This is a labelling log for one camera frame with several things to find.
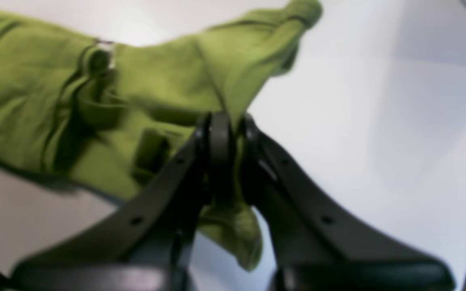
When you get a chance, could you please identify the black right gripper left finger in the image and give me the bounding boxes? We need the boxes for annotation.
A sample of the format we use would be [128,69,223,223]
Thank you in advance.
[11,112,233,291]

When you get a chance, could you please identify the green T-shirt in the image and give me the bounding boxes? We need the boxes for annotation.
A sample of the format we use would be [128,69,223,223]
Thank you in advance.
[0,0,323,272]

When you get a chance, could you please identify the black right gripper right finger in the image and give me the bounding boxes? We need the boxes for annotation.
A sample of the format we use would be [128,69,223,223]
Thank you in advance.
[241,115,455,291]

